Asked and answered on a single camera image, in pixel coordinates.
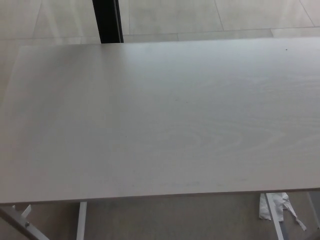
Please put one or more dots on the white slanted table leg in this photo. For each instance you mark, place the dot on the white slanted table leg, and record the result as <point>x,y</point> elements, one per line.
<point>274,220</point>

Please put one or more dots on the crumpled white paper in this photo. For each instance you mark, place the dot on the crumpled white paper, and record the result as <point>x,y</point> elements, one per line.
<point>264,210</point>

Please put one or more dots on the black vertical post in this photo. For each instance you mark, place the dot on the black vertical post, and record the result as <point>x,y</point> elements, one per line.
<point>107,21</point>

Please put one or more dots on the white upright table leg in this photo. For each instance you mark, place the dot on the white upright table leg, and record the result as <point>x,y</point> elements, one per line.
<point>81,220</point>

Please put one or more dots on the thin grey table leg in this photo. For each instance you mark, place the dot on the thin grey table leg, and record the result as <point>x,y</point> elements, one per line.
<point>313,201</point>

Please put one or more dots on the grey diagonal bar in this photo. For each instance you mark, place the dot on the grey diagonal bar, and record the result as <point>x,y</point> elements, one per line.
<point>12,223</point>

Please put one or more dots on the white table frame bracket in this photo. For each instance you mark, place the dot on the white table frame bracket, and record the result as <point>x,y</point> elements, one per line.
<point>22,217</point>

